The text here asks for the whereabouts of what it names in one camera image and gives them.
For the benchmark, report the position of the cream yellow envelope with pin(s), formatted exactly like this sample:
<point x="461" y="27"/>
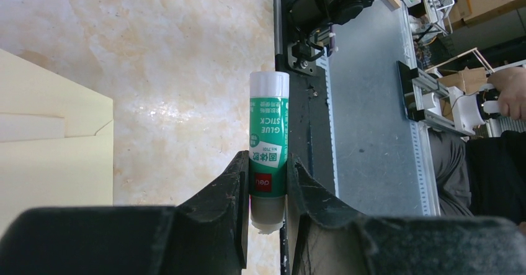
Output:
<point x="57" y="141"/>

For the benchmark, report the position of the aluminium frame rail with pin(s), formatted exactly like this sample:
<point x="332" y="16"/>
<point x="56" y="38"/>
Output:
<point x="383" y="161"/>

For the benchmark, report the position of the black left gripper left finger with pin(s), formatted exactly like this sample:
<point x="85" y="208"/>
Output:
<point x="211" y="228"/>

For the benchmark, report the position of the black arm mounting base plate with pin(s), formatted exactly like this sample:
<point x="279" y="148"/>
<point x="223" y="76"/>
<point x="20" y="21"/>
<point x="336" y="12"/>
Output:
<point x="309" y="135"/>

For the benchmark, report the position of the operator hand in background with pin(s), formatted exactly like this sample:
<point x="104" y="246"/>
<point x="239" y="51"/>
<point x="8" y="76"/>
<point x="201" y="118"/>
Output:
<point x="510" y="83"/>

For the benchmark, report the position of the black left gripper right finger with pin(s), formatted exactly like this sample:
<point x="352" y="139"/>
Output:
<point x="321" y="232"/>

